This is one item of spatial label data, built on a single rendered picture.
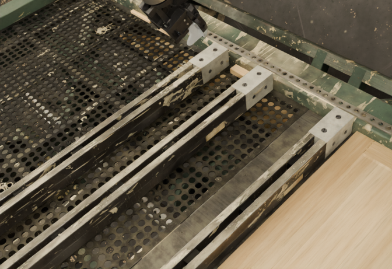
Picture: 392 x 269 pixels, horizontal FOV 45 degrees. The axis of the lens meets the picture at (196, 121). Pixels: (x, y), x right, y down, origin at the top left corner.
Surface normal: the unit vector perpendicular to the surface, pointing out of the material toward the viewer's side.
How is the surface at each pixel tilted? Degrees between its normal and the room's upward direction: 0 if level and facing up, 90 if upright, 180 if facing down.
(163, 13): 90
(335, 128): 54
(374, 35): 0
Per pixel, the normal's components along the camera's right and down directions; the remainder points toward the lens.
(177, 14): -0.40, -0.32
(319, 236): -0.12, -0.68
